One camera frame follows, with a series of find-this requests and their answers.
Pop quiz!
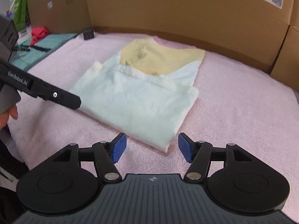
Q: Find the pale green yellow t-shirt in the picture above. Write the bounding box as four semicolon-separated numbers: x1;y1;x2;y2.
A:
71;38;205;152

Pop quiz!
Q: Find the person's left hand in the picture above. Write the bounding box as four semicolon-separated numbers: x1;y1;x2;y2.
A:
0;105;18;130

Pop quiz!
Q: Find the teal folded garment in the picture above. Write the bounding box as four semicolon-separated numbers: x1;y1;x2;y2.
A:
9;33;78;71

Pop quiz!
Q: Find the red cloth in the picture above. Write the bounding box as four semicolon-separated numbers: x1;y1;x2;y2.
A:
30;27;49;46

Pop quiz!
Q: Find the green white package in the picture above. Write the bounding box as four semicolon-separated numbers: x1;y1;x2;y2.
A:
6;0;31;39

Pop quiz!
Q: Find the pink terry towel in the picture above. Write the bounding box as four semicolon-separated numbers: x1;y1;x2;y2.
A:
8;34;298;220

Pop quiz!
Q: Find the black power adapter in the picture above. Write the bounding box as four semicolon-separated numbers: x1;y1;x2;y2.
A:
83;28;94;41

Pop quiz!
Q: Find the large cardboard box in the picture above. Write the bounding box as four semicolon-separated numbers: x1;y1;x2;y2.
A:
27;0;294;71

